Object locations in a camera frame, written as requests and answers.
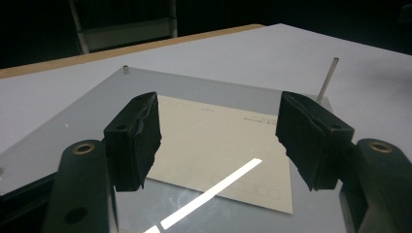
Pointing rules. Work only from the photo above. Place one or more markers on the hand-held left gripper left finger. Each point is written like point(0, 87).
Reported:
point(132, 145)

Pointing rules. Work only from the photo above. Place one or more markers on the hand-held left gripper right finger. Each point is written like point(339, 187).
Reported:
point(311, 142)

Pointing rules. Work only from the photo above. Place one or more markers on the clear acrylic photo frame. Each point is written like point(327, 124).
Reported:
point(81, 110)

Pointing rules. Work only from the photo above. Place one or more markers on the painting postcard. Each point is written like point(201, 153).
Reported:
point(210, 145)

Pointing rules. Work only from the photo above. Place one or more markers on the white metal stand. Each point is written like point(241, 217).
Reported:
point(129, 35)

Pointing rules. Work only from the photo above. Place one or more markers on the white table mat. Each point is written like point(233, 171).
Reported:
point(226, 53)

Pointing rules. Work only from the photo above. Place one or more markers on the metal frame leg rod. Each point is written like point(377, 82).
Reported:
point(327, 81)

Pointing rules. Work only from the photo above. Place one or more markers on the small metal frame stud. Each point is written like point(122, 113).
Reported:
point(125, 69)

